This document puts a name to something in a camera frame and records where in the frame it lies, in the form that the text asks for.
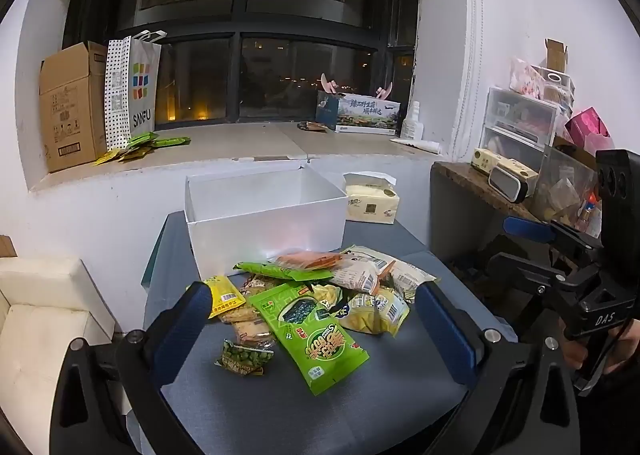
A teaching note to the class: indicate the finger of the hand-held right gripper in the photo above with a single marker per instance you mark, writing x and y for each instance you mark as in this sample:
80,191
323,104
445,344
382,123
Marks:
530,275
525,227

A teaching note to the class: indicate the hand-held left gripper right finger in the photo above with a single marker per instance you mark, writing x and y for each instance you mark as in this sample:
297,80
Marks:
440,320

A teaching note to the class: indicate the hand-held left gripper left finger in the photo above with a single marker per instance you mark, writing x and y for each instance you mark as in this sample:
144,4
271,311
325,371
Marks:
192,307

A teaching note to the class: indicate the white box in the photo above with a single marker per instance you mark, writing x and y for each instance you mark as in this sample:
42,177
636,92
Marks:
260,235

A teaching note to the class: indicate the person's right hand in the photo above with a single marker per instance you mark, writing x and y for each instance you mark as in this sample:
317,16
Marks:
575,354

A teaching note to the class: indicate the yellow snack packet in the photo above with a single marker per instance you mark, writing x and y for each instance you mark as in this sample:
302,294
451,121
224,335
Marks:
224,292

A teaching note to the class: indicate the beige printed snack packet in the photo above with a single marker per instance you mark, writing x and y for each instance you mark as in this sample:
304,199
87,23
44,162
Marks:
357,275
412,280

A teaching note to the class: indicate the cheese-shaped grey speaker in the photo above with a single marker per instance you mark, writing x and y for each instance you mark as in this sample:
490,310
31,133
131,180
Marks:
512,180

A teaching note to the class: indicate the clear plastic container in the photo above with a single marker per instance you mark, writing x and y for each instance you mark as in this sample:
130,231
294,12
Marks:
560,190

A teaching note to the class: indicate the orange cracker packet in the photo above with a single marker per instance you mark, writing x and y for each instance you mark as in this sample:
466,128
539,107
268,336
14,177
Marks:
250,330

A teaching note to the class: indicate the teal board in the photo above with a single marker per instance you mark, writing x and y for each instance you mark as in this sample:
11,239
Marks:
150,260

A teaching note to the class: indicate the dark brown side table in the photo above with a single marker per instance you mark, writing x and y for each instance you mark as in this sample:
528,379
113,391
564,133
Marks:
465,200

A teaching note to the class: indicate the small green pea packet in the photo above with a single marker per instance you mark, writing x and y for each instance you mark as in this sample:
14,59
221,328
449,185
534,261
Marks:
245,359

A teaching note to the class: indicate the cheese-shaped yellow box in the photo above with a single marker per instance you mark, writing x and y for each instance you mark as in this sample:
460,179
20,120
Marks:
484,160

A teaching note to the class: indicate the long green snack packet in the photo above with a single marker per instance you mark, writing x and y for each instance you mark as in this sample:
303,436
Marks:
270,269

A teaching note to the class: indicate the clear drawer organizer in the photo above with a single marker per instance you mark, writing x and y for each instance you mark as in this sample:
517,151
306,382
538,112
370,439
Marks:
520,125

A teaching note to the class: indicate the pink box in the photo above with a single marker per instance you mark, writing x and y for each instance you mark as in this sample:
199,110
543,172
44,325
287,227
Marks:
587,127

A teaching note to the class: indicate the large green seaweed snack packet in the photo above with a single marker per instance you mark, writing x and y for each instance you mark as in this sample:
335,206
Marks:
310,340

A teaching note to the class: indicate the orange snack packet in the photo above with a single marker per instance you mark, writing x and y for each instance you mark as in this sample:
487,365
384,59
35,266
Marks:
310,260

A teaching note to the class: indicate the white tube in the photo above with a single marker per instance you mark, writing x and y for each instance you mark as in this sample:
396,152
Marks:
417,145

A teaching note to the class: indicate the yellow tissue pack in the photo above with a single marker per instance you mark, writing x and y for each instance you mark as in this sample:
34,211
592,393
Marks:
370,202

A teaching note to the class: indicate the white desk rack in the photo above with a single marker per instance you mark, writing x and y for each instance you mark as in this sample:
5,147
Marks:
557,85

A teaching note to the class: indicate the pink floral packet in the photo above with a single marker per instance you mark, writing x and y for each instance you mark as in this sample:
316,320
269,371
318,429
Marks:
525,77

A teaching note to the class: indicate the white bottle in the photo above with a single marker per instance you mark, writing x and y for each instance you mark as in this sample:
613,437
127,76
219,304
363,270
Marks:
412,122

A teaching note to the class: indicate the cream sofa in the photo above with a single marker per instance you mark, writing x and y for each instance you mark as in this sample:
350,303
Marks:
35,325

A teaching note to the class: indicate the pile of green yellow sachets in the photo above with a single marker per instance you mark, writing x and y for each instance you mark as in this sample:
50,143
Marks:
140,144

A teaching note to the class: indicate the small cardboard box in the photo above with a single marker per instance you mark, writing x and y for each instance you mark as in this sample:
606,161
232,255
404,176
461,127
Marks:
555,57

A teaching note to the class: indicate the cardboard piece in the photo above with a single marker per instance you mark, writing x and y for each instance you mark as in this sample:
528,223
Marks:
7,247

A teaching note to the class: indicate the pink toy figure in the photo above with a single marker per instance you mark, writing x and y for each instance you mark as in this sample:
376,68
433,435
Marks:
327,83
384,92

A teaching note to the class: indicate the printed tissue box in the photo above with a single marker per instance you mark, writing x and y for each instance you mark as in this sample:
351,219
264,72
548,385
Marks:
367,110

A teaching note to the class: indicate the flat orange packet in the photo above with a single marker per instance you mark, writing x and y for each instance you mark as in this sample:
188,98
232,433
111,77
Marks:
314,126

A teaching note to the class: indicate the polka-dot shopping bag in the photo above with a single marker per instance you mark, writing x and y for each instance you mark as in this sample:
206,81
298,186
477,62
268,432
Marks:
137,85

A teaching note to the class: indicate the dark blue box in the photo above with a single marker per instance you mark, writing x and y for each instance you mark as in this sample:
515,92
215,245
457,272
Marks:
327,110

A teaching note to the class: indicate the brown cardboard box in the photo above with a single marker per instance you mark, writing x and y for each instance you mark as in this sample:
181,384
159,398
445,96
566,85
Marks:
70,105

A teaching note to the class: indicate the dark window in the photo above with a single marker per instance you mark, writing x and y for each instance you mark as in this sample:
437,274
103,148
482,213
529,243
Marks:
250,10

